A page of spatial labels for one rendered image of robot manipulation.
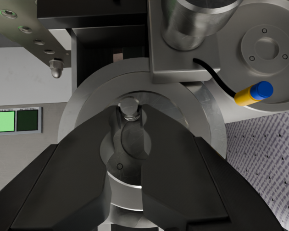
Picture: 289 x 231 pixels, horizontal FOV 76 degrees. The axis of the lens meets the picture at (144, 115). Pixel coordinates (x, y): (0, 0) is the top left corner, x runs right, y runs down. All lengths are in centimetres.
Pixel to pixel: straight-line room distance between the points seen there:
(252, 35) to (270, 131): 15
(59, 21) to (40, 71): 256
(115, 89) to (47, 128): 41
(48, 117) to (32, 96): 214
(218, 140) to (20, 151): 50
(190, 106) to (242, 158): 24
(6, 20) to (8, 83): 245
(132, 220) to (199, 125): 10
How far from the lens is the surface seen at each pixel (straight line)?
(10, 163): 60
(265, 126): 32
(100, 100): 16
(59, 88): 259
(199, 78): 16
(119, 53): 207
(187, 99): 16
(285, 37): 23
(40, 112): 56
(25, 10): 40
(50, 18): 19
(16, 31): 47
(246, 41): 21
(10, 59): 296
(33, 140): 57
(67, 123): 18
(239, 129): 38
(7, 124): 60
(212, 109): 17
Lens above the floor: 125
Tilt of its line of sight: 7 degrees down
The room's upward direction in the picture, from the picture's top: 177 degrees clockwise
